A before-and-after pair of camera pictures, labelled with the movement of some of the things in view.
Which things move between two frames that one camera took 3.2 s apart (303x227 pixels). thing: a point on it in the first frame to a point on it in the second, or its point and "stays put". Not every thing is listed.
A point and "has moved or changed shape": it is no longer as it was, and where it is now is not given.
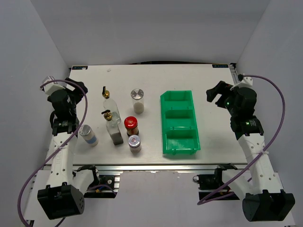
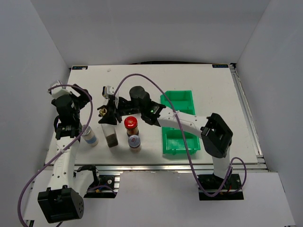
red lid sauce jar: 130,123 stays put
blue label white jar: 85,131 stays put
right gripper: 211,93 to 111,117
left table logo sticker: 79,67 stays put
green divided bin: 180,132 stays put
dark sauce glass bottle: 112,128 has moved or changed shape
